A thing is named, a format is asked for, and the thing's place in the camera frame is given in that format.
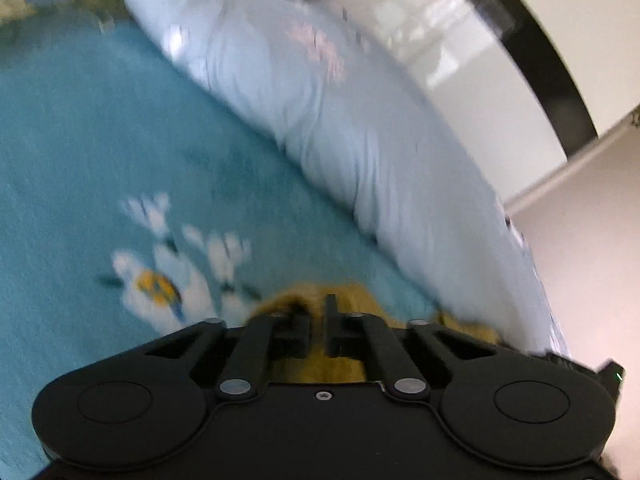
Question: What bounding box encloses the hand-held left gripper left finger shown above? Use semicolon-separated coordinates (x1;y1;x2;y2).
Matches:
144;307;314;402

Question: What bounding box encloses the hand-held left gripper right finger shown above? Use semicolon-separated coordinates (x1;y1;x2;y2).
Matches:
323;293;502;402

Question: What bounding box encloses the mustard knit sweater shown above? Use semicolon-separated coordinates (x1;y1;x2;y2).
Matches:
244;282;502;386

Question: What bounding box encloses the light blue daisy duvet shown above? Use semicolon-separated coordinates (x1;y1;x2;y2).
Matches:
122;0;572;359

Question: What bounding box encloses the glossy white wardrobe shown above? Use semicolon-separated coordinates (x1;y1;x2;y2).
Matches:
329;0;640;207

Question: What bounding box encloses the teal floral plush blanket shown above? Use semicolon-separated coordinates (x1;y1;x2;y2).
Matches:
0;0;442;463

